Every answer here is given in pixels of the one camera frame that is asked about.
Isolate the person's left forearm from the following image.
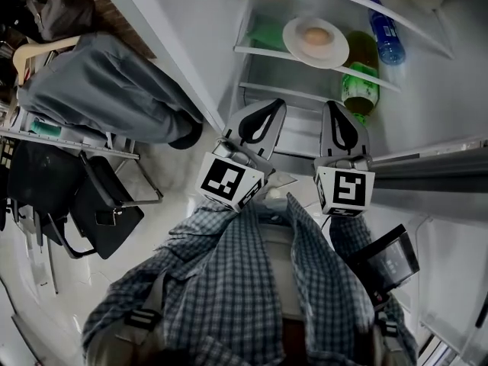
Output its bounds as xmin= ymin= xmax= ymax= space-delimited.
xmin=154 ymin=198 xmax=265 ymax=278

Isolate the black box device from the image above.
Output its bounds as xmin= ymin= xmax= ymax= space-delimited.
xmin=347 ymin=223 xmax=421 ymax=294

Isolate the black office chair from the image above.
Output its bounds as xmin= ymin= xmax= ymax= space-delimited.
xmin=6 ymin=139 xmax=164 ymax=262

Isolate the person's right forearm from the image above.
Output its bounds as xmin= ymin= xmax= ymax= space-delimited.
xmin=328 ymin=214 xmax=374 ymax=261

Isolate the grey harness strap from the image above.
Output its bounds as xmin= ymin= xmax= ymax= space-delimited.
xmin=114 ymin=268 xmax=171 ymax=366
xmin=375 ymin=307 xmax=407 ymax=366

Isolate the brown egg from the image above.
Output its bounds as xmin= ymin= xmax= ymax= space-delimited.
xmin=300 ymin=27 xmax=332 ymax=47

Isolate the green drink bottle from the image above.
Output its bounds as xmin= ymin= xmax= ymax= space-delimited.
xmin=340 ymin=30 xmax=381 ymax=126

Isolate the person's plaid shirt torso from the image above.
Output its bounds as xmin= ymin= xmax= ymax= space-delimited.
xmin=82 ymin=192 xmax=419 ymax=366

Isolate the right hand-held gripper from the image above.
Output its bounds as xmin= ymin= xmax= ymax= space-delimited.
xmin=313 ymin=100 xmax=377 ymax=217

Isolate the beige chair backrest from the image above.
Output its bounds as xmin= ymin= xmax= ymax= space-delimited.
xmin=11 ymin=35 xmax=83 ymax=88

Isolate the white fridge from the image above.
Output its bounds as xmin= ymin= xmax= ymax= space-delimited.
xmin=91 ymin=0 xmax=488 ymax=366

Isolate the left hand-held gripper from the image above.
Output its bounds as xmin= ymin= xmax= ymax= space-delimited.
xmin=195 ymin=98 xmax=288 ymax=214

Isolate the metal table frame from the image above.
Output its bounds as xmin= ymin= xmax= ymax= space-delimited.
xmin=0 ymin=119 xmax=141 ymax=161

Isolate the white plate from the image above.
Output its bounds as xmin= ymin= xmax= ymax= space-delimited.
xmin=282 ymin=16 xmax=351 ymax=69

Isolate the green packet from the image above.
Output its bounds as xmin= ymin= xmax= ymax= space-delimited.
xmin=246 ymin=14 xmax=291 ymax=48

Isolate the blue water bottle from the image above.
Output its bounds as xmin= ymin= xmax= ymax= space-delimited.
xmin=367 ymin=0 xmax=406 ymax=66

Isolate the teal bottle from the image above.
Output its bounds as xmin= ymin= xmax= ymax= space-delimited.
xmin=29 ymin=119 xmax=63 ymax=138

